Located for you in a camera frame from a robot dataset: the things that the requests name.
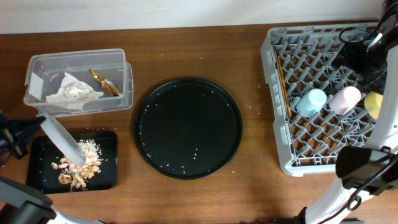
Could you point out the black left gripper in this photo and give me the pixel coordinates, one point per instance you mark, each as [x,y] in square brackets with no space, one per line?
[18,132]

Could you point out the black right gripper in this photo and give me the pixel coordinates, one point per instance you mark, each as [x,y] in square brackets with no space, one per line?
[349,58]

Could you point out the grey plate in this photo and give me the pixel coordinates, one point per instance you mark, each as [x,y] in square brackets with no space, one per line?
[62,139]

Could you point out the yellow bowl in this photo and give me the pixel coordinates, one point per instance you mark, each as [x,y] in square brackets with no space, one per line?
[372,102]

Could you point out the pink cup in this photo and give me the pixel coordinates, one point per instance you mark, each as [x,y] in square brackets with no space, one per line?
[345,100]

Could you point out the light blue cup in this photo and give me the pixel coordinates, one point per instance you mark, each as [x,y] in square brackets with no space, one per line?
[311,102]

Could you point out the white paper napkin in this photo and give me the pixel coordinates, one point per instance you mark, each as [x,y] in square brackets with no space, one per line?
[71,89]

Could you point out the food scraps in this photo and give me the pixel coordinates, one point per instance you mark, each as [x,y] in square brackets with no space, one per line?
[75,176]

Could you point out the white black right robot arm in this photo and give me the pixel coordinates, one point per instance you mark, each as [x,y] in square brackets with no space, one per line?
[364,172]

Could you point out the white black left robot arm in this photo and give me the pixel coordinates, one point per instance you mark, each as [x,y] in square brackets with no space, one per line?
[25,204]

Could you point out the grey dishwasher rack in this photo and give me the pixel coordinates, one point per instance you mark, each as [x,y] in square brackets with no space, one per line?
[296,60]

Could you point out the clear plastic waste bin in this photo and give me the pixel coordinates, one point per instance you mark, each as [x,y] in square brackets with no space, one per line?
[45,74]

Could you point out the black rectangular tray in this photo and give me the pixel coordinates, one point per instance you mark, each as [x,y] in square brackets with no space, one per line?
[43,177]

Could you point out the gold candy wrapper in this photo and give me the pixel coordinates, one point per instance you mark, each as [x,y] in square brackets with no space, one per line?
[108,86]

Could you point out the round black serving tray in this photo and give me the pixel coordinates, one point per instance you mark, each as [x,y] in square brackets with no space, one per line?
[188,128]

